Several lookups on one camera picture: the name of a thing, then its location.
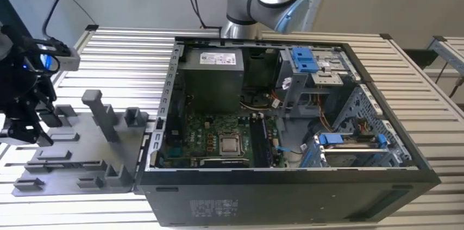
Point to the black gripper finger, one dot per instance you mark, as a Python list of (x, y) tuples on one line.
[(22, 132), (47, 102)]

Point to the grey plastic parts rack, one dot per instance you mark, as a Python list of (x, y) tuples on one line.
[(94, 145)]

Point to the dark furniture beside table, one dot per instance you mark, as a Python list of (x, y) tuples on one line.
[(15, 12)]

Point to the black table corner cap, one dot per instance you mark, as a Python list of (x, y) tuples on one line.
[(91, 27), (386, 36)]

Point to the green motherboard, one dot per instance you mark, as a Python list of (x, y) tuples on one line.
[(203, 132)]

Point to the grey power supply unit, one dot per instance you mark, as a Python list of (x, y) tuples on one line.
[(214, 88)]

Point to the silver CPU in socket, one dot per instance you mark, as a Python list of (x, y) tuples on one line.
[(230, 145)]

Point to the black labelled card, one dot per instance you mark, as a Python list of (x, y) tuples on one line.
[(225, 162)]

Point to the black open PC case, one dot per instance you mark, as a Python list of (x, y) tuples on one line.
[(254, 194)]

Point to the metal drive cage blue tabs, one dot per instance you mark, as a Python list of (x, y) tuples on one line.
[(329, 77)]

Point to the hard disk in blue carrier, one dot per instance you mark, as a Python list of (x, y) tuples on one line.
[(349, 154)]

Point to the neighbouring metal slat table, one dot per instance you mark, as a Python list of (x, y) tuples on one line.
[(447, 50)]

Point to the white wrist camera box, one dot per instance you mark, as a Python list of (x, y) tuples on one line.
[(69, 60)]

